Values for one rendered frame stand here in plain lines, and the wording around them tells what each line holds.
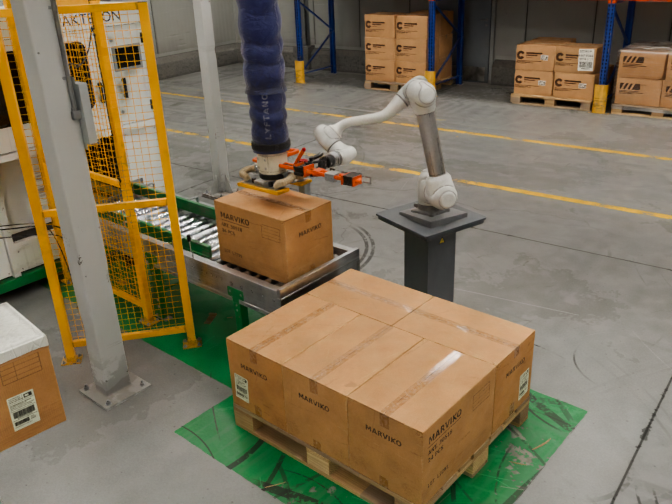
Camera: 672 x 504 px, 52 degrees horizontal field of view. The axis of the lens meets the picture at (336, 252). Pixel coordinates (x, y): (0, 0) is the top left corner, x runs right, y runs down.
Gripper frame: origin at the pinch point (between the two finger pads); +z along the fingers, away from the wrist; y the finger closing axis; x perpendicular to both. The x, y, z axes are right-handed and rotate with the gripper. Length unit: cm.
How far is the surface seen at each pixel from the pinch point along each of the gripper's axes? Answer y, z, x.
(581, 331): 118, -121, -122
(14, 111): -39, 103, 114
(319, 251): 53, -7, -1
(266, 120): -26.8, 8.4, 20.1
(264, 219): 27.0, 20.4, 15.2
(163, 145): -14, 45, 68
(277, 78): -49, 2, 16
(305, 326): 65, 48, -39
